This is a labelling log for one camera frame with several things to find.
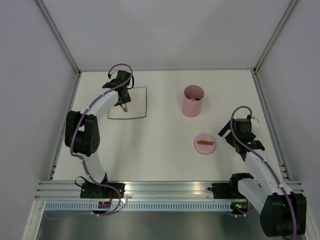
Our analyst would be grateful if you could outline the metal tongs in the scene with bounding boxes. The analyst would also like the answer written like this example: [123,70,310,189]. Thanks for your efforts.
[120,103,128,113]

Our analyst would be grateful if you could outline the pink cylindrical lunch box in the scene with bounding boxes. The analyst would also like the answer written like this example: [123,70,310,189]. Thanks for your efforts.
[181,85,205,118]

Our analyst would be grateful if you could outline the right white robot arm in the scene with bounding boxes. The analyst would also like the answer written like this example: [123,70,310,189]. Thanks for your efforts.
[218,117,307,237]

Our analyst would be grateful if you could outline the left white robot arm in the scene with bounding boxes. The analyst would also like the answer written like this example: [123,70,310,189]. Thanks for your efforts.
[64,70,134,199]

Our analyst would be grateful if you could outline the white square plate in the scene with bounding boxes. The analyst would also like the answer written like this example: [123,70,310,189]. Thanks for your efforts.
[107,86,148,120]

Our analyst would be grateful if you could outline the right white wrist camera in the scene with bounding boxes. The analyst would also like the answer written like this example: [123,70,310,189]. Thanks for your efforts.
[247,114,260,128]

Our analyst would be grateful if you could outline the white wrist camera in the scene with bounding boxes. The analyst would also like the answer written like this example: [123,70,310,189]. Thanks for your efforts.
[247,114,260,128]
[107,70,118,79]

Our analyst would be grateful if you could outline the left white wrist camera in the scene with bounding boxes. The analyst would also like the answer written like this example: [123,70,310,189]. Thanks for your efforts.
[107,70,118,79]

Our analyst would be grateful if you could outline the pink lid with brown handle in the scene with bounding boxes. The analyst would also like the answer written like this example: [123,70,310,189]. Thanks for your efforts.
[193,134,217,156]

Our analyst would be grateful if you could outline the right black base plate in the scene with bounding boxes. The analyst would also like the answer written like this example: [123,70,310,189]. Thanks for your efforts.
[206,182,246,200]

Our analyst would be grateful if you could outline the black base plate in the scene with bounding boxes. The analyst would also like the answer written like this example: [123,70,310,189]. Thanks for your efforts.
[80,182,125,199]
[206,182,246,200]

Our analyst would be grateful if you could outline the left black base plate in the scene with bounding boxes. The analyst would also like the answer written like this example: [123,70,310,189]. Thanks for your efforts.
[80,182,125,199]

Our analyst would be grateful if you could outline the left aluminium frame post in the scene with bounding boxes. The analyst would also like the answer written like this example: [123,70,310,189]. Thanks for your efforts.
[33,0,81,76]

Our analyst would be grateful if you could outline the aluminium frame post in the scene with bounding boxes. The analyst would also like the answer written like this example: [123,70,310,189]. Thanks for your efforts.
[251,0,300,76]
[33,0,81,76]

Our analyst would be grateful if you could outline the aluminium front rail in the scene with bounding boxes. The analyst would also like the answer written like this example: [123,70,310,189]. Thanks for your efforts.
[34,181,308,201]

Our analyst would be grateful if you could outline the right aluminium frame post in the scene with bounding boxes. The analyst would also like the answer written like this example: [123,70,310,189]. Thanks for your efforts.
[251,0,300,76]

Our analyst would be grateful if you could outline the white slotted cable duct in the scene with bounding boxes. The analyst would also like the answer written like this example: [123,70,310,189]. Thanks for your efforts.
[45,201,239,212]

